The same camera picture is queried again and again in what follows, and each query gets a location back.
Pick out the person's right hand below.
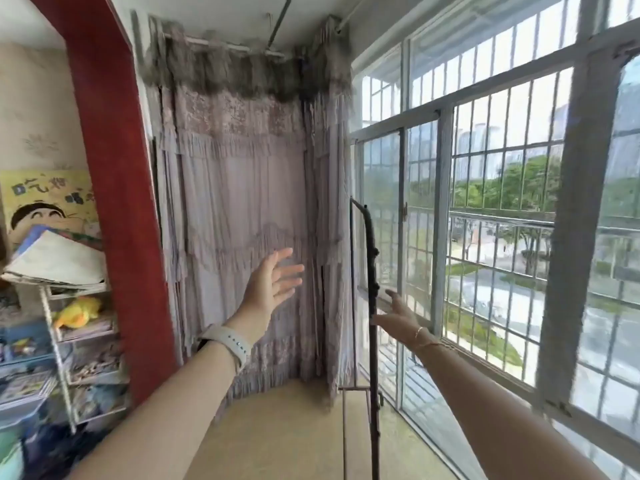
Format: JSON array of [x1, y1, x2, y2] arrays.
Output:
[[370, 289, 432, 352]]

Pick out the person's left hand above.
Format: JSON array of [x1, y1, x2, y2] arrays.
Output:
[[226, 247, 305, 343]]

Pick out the person's right forearm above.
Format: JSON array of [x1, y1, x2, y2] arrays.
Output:
[[416, 340, 623, 480]]

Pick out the person's left forearm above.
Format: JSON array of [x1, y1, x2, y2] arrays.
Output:
[[64, 340, 240, 480]]

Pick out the lilac lace curtain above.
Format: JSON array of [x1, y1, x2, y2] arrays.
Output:
[[144, 16, 357, 413]]

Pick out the dark metal drying rack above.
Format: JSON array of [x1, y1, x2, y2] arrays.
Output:
[[338, 197, 387, 480]]

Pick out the white smartwatch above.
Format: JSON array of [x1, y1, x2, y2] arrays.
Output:
[[194, 323, 252, 374]]

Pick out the white window security bars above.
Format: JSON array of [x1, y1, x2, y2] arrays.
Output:
[[357, 0, 640, 445]]

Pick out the yellow plush toy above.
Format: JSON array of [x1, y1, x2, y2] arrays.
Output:
[[52, 296, 104, 331]]

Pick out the white curtain rod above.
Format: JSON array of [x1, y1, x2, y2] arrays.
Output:
[[162, 34, 287, 58]]

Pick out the pile of papers and books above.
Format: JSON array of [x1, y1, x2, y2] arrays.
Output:
[[0, 224, 109, 296]]

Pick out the yellow cartoon poster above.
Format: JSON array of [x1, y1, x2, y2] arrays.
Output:
[[0, 168, 102, 258]]

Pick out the grey ceiling pipe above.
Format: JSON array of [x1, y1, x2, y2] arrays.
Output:
[[266, 0, 297, 49]]

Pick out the stack of colourful magazines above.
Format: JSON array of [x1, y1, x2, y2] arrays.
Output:
[[0, 367, 60, 411]]

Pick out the thin gold bracelet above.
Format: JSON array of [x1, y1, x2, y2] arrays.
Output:
[[412, 325, 455, 353]]

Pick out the red door frame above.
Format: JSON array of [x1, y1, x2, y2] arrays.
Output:
[[26, 0, 180, 411]]

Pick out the white metal window frame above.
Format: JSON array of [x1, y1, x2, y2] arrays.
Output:
[[349, 0, 640, 480]]

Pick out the white wire shelf rack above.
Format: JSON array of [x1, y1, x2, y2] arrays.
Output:
[[0, 280, 132, 436]]

